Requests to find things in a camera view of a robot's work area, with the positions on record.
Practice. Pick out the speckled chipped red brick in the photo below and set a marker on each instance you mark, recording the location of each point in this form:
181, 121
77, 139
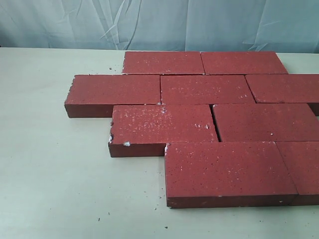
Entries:
145, 130

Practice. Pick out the lone red brick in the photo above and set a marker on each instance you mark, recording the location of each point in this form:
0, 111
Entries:
94, 96

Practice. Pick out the right edge red brick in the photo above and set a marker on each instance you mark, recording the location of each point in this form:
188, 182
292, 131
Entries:
285, 88

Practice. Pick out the white fabric backdrop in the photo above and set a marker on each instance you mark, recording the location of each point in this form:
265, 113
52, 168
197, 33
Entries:
176, 25

